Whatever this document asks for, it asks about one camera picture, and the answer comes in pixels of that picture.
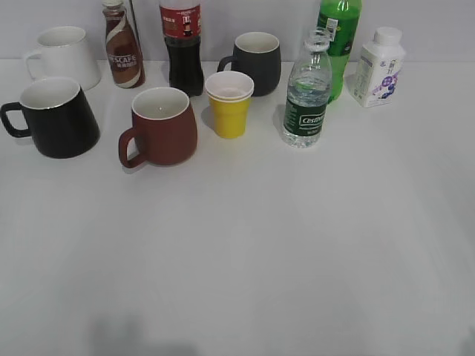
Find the clear water bottle green label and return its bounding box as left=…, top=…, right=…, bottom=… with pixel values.
left=282, top=27, right=333, bottom=148

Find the black ceramic mug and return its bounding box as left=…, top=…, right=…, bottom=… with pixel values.
left=1, top=76, right=100, bottom=159

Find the red ceramic mug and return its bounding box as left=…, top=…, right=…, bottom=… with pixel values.
left=118, top=87, right=197, bottom=169

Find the dark grey ceramic mug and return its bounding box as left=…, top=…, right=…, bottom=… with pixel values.
left=217, top=32, right=281, bottom=96

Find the white ceramic mug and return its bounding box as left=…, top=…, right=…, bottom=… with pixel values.
left=23, top=26, right=102, bottom=90

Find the yellow paper cup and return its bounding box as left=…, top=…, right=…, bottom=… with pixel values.
left=205, top=70, right=255, bottom=139

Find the cola bottle red label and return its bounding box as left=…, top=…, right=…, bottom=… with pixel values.
left=159, top=1, right=204, bottom=97

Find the Nescafe coffee bottle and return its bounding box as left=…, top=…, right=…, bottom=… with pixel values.
left=102, top=1, right=145, bottom=89

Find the white yogurt drink bottle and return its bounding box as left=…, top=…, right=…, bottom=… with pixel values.
left=351, top=27, right=406, bottom=108

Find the green soda bottle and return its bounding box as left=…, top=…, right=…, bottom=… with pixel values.
left=317, top=0, right=362, bottom=102

